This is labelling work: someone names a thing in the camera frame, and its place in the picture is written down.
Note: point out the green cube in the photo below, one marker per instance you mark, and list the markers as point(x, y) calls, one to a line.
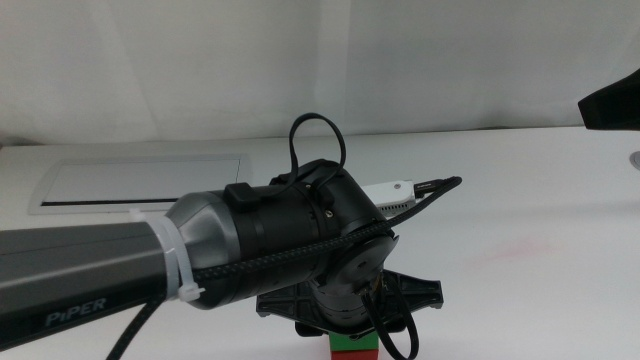
point(350, 345)

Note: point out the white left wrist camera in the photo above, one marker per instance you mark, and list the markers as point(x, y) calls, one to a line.
point(390, 197)

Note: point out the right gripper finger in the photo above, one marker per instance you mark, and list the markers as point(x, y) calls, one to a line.
point(617, 105)

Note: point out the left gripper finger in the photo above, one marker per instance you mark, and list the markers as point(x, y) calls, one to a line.
point(390, 327)
point(312, 332)

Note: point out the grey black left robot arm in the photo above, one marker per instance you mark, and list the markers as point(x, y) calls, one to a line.
point(90, 260)

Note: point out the red cube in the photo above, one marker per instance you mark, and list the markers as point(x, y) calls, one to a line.
point(355, 355)

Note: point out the grey round table grommet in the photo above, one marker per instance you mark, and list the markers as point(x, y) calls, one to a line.
point(636, 161)

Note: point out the white backdrop sheet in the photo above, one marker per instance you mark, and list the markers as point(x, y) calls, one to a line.
point(150, 60)

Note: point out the white zip tie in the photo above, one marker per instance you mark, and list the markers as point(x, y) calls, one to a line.
point(175, 250)

